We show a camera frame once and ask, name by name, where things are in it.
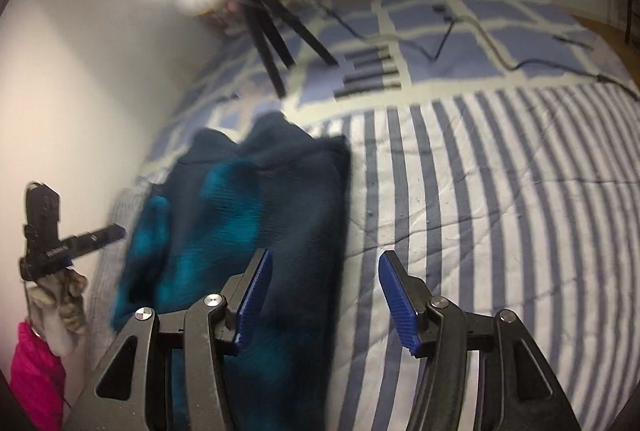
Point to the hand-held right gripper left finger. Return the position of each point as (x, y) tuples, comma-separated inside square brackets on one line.
[(255, 296)]

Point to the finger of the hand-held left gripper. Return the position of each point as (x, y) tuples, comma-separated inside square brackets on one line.
[(95, 238)]

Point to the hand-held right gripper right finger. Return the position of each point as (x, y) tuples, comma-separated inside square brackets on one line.
[(395, 296)]

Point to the teal plaid fleece garment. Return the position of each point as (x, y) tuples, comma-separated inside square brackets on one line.
[(280, 191)]

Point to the person's left hand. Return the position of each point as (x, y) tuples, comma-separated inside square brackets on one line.
[(65, 306)]

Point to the blue striped patchwork quilt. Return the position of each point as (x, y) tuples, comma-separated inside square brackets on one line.
[(500, 211)]

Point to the black tripod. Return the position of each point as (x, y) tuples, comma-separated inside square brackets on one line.
[(270, 41)]

